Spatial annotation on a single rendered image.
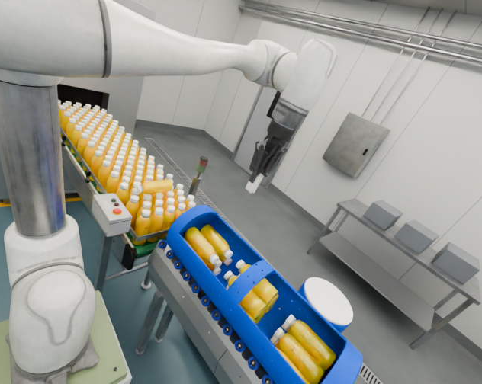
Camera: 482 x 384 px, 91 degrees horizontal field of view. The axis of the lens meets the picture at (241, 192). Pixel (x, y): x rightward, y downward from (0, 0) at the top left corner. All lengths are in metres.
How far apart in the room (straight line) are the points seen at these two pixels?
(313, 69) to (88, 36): 0.46
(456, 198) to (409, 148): 0.84
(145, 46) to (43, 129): 0.29
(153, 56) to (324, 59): 0.40
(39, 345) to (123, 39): 0.62
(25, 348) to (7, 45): 0.58
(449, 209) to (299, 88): 3.52
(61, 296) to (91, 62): 0.49
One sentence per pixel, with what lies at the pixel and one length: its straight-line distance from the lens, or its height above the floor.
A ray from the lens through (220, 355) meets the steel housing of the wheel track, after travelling 1.18.
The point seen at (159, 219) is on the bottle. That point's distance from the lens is 1.30.
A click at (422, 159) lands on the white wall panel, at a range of 4.01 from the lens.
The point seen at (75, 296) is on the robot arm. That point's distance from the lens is 0.68.
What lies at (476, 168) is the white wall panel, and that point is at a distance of 3.99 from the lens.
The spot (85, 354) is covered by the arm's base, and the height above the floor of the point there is 1.06.
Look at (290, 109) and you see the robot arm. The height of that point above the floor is 1.83.
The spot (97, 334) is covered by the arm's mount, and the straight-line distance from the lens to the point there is 0.94.
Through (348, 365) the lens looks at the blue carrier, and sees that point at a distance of 0.97.
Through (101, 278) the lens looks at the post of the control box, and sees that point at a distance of 1.61.
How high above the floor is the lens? 1.86
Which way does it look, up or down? 25 degrees down
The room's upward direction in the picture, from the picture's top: 25 degrees clockwise
